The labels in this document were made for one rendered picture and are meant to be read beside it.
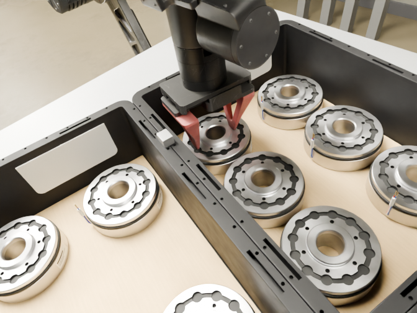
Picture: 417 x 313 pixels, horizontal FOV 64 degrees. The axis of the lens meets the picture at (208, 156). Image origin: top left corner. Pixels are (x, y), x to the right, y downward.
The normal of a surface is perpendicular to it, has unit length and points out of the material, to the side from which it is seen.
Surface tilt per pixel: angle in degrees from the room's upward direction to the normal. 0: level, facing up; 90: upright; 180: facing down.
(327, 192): 0
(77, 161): 90
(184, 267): 0
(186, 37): 87
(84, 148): 90
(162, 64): 0
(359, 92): 90
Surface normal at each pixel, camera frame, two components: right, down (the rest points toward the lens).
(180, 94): -0.15, -0.70
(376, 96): -0.83, 0.49
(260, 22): 0.64, 0.48
